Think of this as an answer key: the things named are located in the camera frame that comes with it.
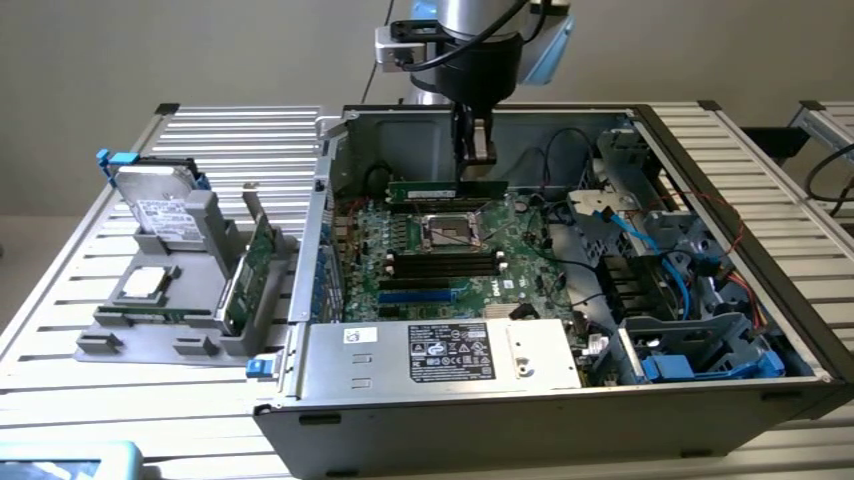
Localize black camera cable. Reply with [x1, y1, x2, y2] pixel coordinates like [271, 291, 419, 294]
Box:
[391, 0, 529, 70]

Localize blue disk tray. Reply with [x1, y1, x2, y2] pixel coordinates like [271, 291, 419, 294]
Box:
[636, 349, 783, 385]

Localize blue expansion slot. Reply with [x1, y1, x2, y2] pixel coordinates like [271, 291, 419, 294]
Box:
[376, 290, 451, 305]

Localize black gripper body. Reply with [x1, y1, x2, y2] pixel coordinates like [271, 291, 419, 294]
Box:
[408, 34, 524, 109]

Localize blue case latch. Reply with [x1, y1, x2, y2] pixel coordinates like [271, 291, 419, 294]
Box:
[244, 353, 277, 385]

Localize grey parts rack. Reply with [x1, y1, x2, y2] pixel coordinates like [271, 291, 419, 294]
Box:
[72, 188, 300, 369]

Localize green RAM stick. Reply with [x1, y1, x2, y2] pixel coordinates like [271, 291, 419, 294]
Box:
[97, 305, 216, 322]
[387, 179, 509, 202]

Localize black RAM slot bank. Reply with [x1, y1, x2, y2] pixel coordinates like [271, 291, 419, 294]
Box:
[384, 249, 503, 280]
[385, 197, 509, 212]

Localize green Dell motherboard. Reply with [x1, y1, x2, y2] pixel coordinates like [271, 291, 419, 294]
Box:
[331, 192, 576, 324]

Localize green graphics card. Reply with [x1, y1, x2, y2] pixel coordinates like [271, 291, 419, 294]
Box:
[217, 181, 283, 337]

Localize metal drive cage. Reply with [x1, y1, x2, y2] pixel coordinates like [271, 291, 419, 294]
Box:
[565, 126, 735, 261]

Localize blue disk caddy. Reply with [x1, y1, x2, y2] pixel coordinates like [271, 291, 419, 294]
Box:
[94, 148, 212, 191]

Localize grey disk bay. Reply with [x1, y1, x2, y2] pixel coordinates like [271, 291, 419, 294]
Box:
[615, 311, 783, 386]

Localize silver hard disk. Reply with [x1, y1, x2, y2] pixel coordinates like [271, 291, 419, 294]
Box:
[116, 158, 201, 251]

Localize grey power supply unit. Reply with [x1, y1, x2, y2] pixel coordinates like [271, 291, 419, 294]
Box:
[291, 318, 589, 402]

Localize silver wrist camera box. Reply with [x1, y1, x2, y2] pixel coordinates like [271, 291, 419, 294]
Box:
[372, 19, 441, 69]

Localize coloured power wire bundle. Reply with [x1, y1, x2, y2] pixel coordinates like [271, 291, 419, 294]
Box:
[718, 271, 767, 342]

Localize metal CPU socket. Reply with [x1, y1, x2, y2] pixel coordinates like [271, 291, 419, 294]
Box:
[407, 211, 488, 252]

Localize blue SATA wire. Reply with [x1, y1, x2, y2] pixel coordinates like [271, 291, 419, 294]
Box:
[654, 249, 723, 322]
[597, 206, 660, 252]

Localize thin red wire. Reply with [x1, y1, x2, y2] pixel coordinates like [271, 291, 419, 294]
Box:
[656, 191, 750, 257]

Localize metal slat side table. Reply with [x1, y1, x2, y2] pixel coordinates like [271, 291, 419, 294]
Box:
[786, 99, 854, 166]

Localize silver chipset heatsink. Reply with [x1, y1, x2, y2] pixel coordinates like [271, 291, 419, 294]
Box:
[484, 303, 529, 322]

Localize black expansion slot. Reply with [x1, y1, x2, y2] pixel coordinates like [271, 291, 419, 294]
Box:
[377, 278, 451, 292]

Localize black looped wire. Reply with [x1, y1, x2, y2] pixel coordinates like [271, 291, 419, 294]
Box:
[540, 127, 596, 202]

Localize silver CPU chip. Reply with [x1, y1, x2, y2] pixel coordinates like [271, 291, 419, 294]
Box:
[110, 266, 182, 306]

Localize open black PC case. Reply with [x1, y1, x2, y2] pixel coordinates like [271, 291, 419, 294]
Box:
[251, 103, 844, 477]

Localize thick black cable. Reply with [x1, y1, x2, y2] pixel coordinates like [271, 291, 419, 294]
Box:
[804, 148, 854, 217]

